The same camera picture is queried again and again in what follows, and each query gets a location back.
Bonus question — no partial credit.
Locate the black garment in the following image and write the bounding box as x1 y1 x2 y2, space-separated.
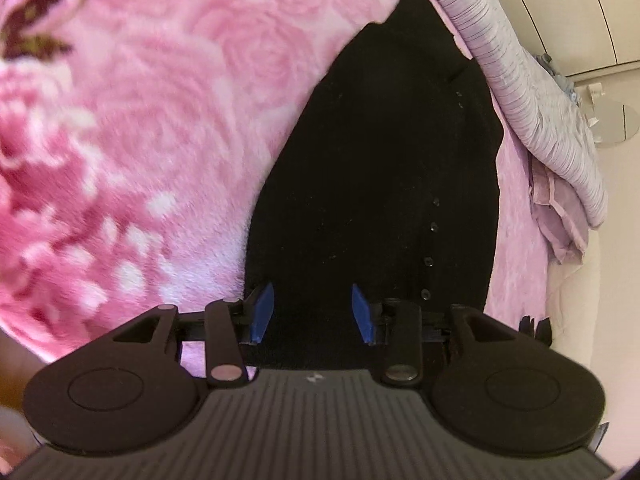
240 0 505 372

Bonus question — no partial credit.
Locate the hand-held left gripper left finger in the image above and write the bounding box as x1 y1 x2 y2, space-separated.
112 282 275 390

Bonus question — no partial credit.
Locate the cream quilted mattress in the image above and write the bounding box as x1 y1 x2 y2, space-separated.
546 225 603 368

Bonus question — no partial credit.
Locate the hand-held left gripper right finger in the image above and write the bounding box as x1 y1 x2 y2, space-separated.
351 282 523 388

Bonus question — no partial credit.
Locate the striped lilac quilt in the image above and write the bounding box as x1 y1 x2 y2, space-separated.
407 0 610 228

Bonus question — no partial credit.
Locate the pink floral blanket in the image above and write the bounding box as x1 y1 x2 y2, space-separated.
0 0 551 378

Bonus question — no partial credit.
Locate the round mirror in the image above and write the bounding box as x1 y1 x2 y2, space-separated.
587 97 640 148

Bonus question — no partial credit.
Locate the lilac pillowcase cloth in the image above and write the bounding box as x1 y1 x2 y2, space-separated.
529 162 588 265

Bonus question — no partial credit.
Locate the cream wardrobe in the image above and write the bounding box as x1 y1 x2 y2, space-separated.
475 0 640 78

